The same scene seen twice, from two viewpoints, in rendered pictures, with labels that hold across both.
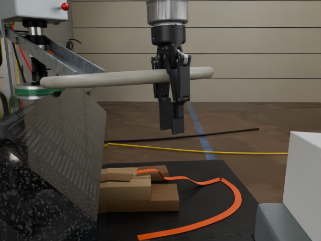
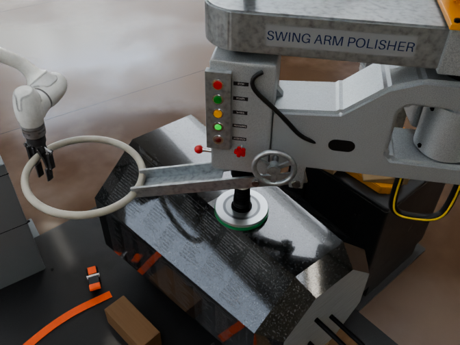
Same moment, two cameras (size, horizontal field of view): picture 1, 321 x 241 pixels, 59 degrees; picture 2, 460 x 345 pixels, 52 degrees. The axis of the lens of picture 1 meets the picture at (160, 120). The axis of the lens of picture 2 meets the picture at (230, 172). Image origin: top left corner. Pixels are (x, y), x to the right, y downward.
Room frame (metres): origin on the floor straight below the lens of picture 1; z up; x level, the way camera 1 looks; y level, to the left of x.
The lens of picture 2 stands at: (2.36, -0.29, 2.22)
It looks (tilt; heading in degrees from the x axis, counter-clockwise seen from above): 41 degrees down; 144
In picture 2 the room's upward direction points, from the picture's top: 1 degrees clockwise
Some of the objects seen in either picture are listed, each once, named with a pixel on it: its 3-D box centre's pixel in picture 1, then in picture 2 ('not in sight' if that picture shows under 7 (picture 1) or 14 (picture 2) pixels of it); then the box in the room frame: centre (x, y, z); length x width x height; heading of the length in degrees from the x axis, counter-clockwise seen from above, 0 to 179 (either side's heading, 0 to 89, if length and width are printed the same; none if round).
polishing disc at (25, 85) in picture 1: (40, 85); (241, 207); (1.30, 0.55, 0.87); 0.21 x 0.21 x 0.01
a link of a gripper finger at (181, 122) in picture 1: (177, 118); (39, 169); (0.62, -0.04, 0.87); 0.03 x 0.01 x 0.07; 120
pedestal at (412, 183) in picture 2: not in sight; (359, 202); (1.26, 1.42, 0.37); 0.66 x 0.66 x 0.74; 5
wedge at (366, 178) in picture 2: not in sight; (384, 172); (1.45, 1.26, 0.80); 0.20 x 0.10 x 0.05; 49
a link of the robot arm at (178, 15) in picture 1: (167, 12); (33, 129); (0.65, -0.02, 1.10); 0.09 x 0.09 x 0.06
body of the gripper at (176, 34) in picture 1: (168, 48); (37, 143); (0.65, -0.02, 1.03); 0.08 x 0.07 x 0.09; 30
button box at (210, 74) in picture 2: not in sight; (218, 110); (1.33, 0.42, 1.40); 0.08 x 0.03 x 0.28; 45
